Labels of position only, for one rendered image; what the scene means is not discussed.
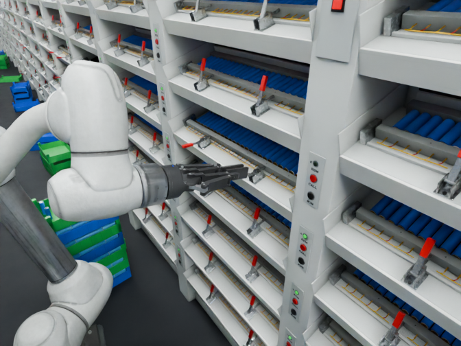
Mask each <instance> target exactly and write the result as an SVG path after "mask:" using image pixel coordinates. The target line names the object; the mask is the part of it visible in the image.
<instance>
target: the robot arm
mask: <svg viewBox="0 0 461 346"><path fill-rule="evenodd" d="M49 132H51V133H52V135H53V136H54V137H55V138H57V139H58V140H60V141H63V142H65V143H67V144H69V145H70V149H71V168H69V169H65V170H61V171H60V172H58V173H57V174H55V175H54V176H52V177H51V178H50V179H49V180H48V182H47V193H48V199H49V205H50V207H51V210H52V212H53V213H54V215H56V216H57V217H59V218H61V219H63V220H66V221H72V222H80V221H91V220H102V219H107V218H113V217H117V216H121V215H124V214H126V213H128V212H129V211H132V210H134V209H138V208H139V209H141V208H144V207H149V206H153V205H160V204H162V203H163V202H164V201H165V200H169V199H173V198H178V197H180V196H181V194H182V193H183V192H192V191H194V190H197V191H199V192H200V195H201V196H205V195H206V194H208V193H209V192H213V191H215V190H218V189H222V188H224V187H228V186H230V183H231V181H233V180H238V179H243V178H247V175H248V169H249V168H248V167H244V164H236V165H226V166H221V164H220V163H217V166H214V164H212V163H206V164H179V163H177V164H176V165H173V164H172V165H159V164H157V163H148V164H142V165H131V162H130V157H129V154H128V135H129V130H128V113H127V107H126V99H125V96H124V92H123V88H122V85H121V82H120V80H119V78H118V76H117V74H116V73H115V72H114V71H113V70H112V69H111V68H110V67H109V66H108V65H106V64H103V63H99V62H91V61H86V60H76V61H74V62H73V63H72V64H70V65H69V66H68V67H67V68H66V70H65V72H64V74H63V76H62V80H61V87H60V88H59V89H58V90H57V91H54V92H53V93H52V94H51V95H50V96H49V97H48V99H47V102H45V103H42V104H39V105H37V106H34V107H32V108H31V109H29V110H27V111H25V112H24V113H23V114H22V115H21V116H19V117H18V118H17V119H16V120H15V121H14V122H13V123H12V125H11V126H10V127H9V128H8V129H7V130H6V129H4V128H3V127H1V126H0V221H1V222H2V224H3V225H4V226H5V228H6V229H7V230H8V231H9V232H10V233H11V235H12V236H13V237H14V239H15V240H16V241H17V242H18V243H19V244H20V245H21V247H22V248H23V250H24V251H25V252H26V253H27V254H28V255H29V257H30V258H31V259H32V260H33V262H34V263H35V264H36V265H37V267H39V269H40V270H41V271H42V273H43V274H44V275H45V276H46V278H48V283H47V292H48V293H49V298H50V301H51V305H50V307H49V308H48V309H46V310H43V311H40V312H37V313H36V314H33V315H31V316H30V317H29V318H27V319H26V320H25V321H24V322H23V323H22V324H21V326H20V327H19V329H18V330H17V332H16V335H15V337H14V344H13V346H86V342H85V340H83V338H84V336H85V334H86V332H87V330H88V329H89V328H90V326H91V325H92V324H93V323H94V321H95V320H96V318H97V317H98V316H99V314H100V312H101V311H102V309H103V308H104V306H105V305H106V302H107V300H108V299H109V296H110V294H111V291H112V289H113V276H112V273H111V272H110V271H109V269H108V268H106V267H105V266H103V265H102V264H99V263H95V262H91V263H88V262H86V261H83V260H75V259H74V258H73V256H72V255H71V254H70V252H69V251H68V250H67V248H66V247H65V245H64V244H63V243H62V241H61V240H60V238H59V237H58V236H57V235H56V233H55V232H54V230H53V229H52V228H51V227H50V225H49V224H48V222H47V221H46V220H45V218H44V217H43V215H42V214H41V212H39V210H38V209H37V207H36V206H35V204H34V203H33V202H32V200H31V199H30V198H29V196H28V195H27V194H26V193H25V191H24V189H23V188H22V187H21V186H20V184H19V183H18V181H17V180H16V179H15V178H14V176H15V167H16V166H17V165H18V164H19V162H20V161H21V160H22V159H23V157H24V156H25V155H26V154H27V153H28V152H29V151H30V149H31V148H32V147H33V146H34V144H35V143H36V142H37V141H38V140H39V139H40V138H41V137H42V136H43V135H45V134H47V133H49ZM208 167H209V168H208Z"/></svg>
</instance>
